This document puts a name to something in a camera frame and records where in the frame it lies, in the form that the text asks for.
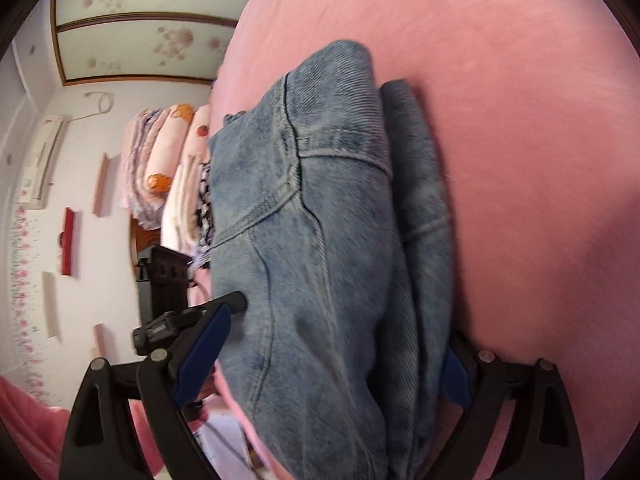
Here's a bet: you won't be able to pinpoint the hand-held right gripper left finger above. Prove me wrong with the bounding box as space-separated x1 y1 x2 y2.
59 305 233 480

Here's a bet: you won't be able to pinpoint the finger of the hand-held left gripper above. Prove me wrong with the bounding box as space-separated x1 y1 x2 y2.
197 292 248 321

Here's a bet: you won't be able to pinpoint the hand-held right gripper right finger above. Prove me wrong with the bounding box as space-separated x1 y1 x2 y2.
435 332 586 480

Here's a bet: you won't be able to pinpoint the blue denim jacket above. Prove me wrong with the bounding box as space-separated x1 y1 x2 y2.
207 39 473 480

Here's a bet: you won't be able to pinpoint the black white patterned folded clothes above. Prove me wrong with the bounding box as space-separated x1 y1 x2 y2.
192 160 217 268

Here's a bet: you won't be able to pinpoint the wooden headboard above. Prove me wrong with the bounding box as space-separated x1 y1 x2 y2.
130 217 166 266

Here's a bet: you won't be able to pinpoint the white folded garment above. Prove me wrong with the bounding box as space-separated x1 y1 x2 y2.
162 157 211 261

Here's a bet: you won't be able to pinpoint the lavender folded blanket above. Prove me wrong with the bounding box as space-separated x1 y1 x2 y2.
122 107 173 228

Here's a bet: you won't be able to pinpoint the stack of folded blankets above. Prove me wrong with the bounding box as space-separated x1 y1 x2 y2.
135 102 213 231

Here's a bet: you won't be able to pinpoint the person's pink fleece clothing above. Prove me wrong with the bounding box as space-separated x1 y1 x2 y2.
0 375 71 466

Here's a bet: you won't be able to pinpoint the pink bed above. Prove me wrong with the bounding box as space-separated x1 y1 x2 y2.
185 0 640 480

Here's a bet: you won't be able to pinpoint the floral wardrobe doors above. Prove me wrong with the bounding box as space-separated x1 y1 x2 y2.
52 0 273 86

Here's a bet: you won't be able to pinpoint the red wall shelf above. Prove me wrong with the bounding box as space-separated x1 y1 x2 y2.
59 207 81 277

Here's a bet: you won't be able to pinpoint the white wall air conditioner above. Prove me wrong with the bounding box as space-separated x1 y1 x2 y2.
20 115 68 208

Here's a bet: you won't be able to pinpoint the air conditioner hose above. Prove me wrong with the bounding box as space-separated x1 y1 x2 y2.
72 91 115 122

